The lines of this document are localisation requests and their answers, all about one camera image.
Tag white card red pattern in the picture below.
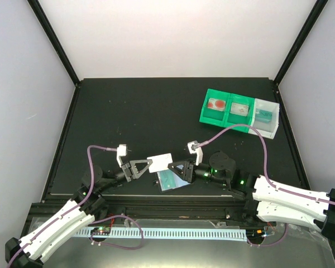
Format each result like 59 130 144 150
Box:
147 153 173 173

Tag black leather card holder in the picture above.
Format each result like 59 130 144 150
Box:
156 170 189 192

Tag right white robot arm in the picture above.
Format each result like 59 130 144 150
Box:
168 151 335 241

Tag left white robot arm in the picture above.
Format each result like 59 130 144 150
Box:
5 159 152 267

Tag card with red circles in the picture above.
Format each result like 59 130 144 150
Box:
207 98 226 112

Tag white card red marks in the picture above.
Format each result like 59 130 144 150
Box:
229 102 250 117

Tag teal card in bin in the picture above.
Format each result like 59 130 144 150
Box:
253 111 271 123

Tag left green bin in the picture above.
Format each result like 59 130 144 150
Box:
199 89 232 127

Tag green bin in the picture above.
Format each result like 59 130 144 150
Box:
223 93 255 127
199 89 232 127

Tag small circuit board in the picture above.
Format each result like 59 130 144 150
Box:
90 227 111 236

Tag middle green bin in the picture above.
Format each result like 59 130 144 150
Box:
223 93 255 127

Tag white bin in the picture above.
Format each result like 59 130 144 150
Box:
251 98 280 139

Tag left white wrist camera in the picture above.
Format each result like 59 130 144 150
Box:
116 144 127 167

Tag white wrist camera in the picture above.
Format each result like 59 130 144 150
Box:
187 141 203 166
116 144 127 167

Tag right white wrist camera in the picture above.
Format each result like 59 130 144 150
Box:
187 141 203 166

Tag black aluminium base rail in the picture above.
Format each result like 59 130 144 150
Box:
30 194 277 224

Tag purple cable loop left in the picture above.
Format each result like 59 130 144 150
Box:
89 214 145 249

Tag purple cable loop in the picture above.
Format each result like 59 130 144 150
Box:
247 223 290 248
89 214 145 249

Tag white slotted cable duct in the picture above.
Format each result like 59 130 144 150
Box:
73 227 247 242

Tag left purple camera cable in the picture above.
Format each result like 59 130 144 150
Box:
5 145 118 268

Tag purple cable loop right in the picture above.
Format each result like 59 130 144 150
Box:
247 223 290 248

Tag left black frame post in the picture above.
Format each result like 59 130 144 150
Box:
27 0 80 87

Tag black frame post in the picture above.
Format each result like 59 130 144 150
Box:
272 0 330 84
27 0 80 87

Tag right black frame post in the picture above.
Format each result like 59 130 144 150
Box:
272 0 330 84

